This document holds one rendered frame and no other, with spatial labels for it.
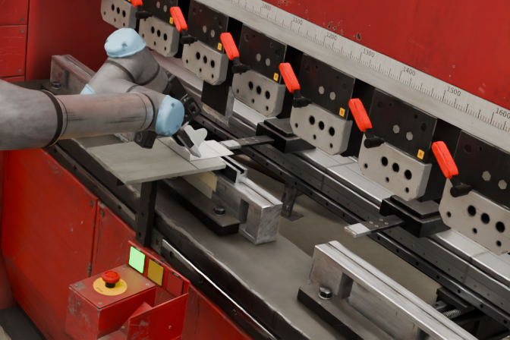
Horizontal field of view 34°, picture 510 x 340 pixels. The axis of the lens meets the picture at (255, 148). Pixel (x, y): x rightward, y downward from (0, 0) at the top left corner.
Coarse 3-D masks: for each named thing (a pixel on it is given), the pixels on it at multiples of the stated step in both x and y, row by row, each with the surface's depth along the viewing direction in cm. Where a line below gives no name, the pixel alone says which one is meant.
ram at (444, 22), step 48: (288, 0) 167; (336, 0) 157; (384, 0) 148; (432, 0) 139; (480, 0) 132; (384, 48) 149; (432, 48) 141; (480, 48) 133; (432, 96) 142; (480, 96) 134
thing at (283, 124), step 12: (264, 120) 216; (276, 120) 216; (288, 120) 218; (264, 132) 215; (276, 132) 212; (288, 132) 210; (228, 144) 204; (240, 144) 206; (252, 144) 208; (276, 144) 211; (288, 144) 209; (300, 144) 212
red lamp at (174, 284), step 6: (168, 276) 180; (174, 276) 179; (168, 282) 180; (174, 282) 179; (180, 282) 178; (168, 288) 181; (174, 288) 179; (180, 288) 178; (174, 294) 180; (180, 294) 178
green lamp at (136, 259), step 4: (132, 248) 187; (132, 252) 187; (136, 252) 186; (132, 256) 187; (136, 256) 186; (140, 256) 185; (132, 260) 187; (136, 260) 187; (140, 260) 185; (132, 264) 188; (136, 264) 187; (140, 264) 186; (136, 268) 187; (140, 268) 186
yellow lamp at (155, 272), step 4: (152, 260) 183; (152, 264) 183; (156, 264) 182; (148, 268) 184; (152, 268) 183; (156, 268) 182; (160, 268) 181; (148, 272) 184; (152, 272) 184; (156, 272) 182; (160, 272) 182; (148, 276) 185; (152, 276) 184; (156, 276) 183; (160, 276) 182; (156, 280) 183; (160, 280) 182; (160, 284) 182
